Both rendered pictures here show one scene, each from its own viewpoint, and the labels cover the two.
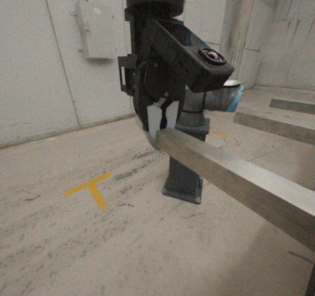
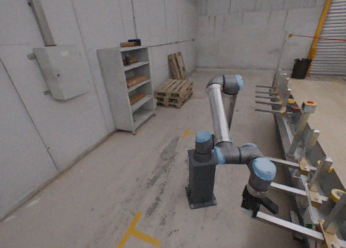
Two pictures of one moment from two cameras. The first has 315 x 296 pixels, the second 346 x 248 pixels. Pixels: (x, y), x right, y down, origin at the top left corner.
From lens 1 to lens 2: 96 cm
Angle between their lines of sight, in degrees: 24
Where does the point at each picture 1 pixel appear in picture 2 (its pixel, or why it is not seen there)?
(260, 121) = not seen: hidden behind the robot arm
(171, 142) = (262, 218)
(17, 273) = not seen: outside the picture
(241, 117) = not seen: hidden behind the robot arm
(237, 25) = (229, 117)
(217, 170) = (278, 225)
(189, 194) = (208, 200)
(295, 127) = (276, 187)
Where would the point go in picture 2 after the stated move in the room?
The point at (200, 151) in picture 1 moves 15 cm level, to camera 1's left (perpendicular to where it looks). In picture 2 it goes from (272, 220) to (252, 237)
